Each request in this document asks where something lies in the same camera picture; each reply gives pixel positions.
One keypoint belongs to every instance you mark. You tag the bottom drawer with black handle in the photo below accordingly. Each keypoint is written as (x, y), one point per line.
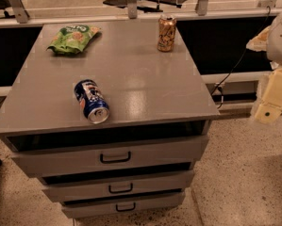
(124, 205)

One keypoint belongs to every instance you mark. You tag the orange soda can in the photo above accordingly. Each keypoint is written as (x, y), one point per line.
(166, 33)

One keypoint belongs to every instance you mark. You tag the drawer with black handle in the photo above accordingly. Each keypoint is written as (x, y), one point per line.
(113, 187)
(124, 205)
(136, 154)

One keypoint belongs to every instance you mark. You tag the green chip bag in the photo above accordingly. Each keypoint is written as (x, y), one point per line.
(72, 39)

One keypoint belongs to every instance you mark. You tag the blue pepsi can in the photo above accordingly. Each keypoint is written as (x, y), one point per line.
(91, 100)

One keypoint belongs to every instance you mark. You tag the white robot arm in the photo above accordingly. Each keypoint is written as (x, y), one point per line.
(274, 41)

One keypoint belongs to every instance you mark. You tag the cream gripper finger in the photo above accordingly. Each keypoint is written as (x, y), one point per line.
(269, 101)

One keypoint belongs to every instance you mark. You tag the middle drawer with black handle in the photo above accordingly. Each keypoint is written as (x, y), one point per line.
(113, 187)

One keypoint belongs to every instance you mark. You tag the top drawer with black handle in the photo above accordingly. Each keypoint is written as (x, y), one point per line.
(136, 154)

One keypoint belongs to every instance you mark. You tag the grey drawer cabinet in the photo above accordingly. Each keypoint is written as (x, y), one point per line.
(150, 94)

